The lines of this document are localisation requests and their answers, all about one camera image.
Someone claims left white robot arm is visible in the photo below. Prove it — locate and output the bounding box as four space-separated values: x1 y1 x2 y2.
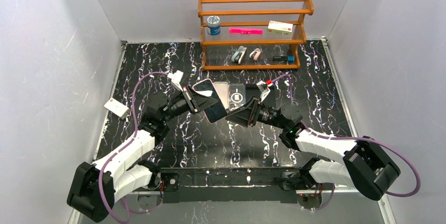
67 86 220 223

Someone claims pink plastic ruler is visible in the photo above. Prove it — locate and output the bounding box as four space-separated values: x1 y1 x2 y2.
229 27 263 35

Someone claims white box with red label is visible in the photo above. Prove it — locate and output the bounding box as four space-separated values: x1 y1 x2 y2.
104 98 130 119

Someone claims black motor mount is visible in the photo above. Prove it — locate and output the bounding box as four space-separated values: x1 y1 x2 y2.
273 172 323 210
160 172 179 192

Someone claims dark phone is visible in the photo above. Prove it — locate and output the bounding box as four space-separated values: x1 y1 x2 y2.
245 84 261 102

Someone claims right black motor mount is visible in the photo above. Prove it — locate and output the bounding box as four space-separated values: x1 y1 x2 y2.
273 172 323 210

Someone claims black blue small device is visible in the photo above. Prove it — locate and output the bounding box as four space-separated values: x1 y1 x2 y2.
272 56 295 63

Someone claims pink white stapler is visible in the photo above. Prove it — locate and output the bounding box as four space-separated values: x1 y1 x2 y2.
249 48 261 62

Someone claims blue white round jar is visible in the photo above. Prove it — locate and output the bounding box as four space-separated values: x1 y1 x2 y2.
206 15 221 36

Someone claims clear phone case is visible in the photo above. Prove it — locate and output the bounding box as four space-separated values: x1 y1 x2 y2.
229 84 246 111

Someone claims blue grey stapler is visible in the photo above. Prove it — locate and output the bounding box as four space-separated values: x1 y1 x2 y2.
231 46 247 64

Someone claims purple cable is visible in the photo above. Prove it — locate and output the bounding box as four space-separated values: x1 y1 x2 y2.
98 72 171 224
271 73 422 198

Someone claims white cardboard box on shelf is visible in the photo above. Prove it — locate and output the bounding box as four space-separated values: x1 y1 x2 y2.
267 21 293 36

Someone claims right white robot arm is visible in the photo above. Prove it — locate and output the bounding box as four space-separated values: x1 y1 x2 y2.
226 97 401 201

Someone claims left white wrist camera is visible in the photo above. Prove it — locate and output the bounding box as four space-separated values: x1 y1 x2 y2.
167 70 184 91

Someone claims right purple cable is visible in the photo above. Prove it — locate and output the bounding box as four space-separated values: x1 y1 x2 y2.
271 73 422 198

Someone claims beige phone case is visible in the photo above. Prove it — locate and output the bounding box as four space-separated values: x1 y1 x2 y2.
214 82 229 110

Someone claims orange wooden shelf rack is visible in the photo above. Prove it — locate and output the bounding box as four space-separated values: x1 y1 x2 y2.
197 0 315 71

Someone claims left black motor mount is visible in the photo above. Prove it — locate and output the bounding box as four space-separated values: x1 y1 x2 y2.
160 172 179 192

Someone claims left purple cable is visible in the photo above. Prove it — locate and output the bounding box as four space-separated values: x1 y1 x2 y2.
98 72 171 224

